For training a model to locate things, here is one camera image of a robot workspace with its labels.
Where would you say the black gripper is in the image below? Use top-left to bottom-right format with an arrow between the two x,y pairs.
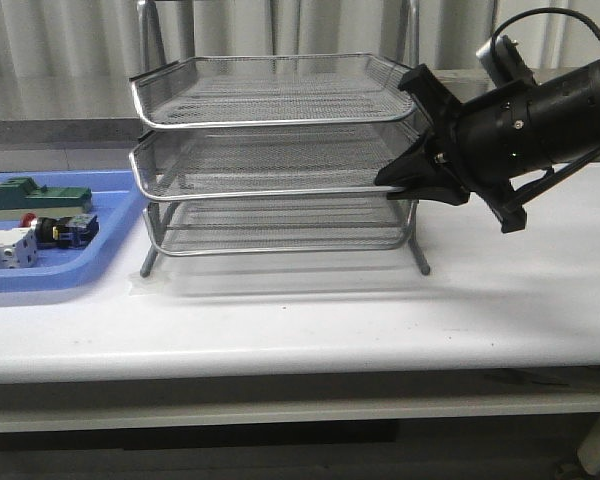
374,65 -> 550,233

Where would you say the silver mesh tray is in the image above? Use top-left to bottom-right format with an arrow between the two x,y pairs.
130,53 -> 416,130
143,194 -> 416,257
129,122 -> 417,202

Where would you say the red emergency stop button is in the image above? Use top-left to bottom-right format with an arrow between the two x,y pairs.
20,213 -> 99,249

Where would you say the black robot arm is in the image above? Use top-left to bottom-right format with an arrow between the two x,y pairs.
374,59 -> 600,233

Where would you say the blue plastic tray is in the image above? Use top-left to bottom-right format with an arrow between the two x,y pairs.
0,170 -> 145,305

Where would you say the green terminal block module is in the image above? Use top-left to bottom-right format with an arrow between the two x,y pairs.
0,177 -> 92,221

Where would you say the white circuit breaker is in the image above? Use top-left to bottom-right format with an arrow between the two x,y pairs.
0,227 -> 38,269

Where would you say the dark steel back counter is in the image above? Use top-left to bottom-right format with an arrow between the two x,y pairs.
0,66 -> 600,151

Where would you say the black camera cable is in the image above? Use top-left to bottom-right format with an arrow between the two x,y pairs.
486,6 -> 600,61

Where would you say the silver metal rack frame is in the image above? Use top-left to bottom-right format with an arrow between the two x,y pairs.
137,1 -> 430,275

